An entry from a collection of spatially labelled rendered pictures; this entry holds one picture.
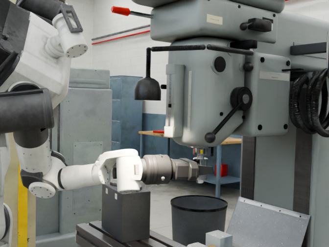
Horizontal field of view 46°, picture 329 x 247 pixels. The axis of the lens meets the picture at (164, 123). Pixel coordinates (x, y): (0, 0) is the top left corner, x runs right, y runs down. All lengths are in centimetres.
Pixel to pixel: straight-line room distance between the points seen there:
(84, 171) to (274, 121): 61
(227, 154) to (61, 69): 590
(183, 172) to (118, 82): 741
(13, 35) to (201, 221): 231
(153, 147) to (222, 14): 753
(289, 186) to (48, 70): 91
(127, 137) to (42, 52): 742
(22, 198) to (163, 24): 190
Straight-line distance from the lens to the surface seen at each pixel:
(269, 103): 126
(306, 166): 142
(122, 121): 842
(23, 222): 285
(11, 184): 276
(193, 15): 108
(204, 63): 110
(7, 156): 144
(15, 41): 111
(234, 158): 681
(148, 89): 102
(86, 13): 1125
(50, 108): 100
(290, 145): 145
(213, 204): 349
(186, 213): 310
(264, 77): 123
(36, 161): 114
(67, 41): 109
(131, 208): 151
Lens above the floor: 144
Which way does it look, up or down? 3 degrees down
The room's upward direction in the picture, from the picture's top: 1 degrees clockwise
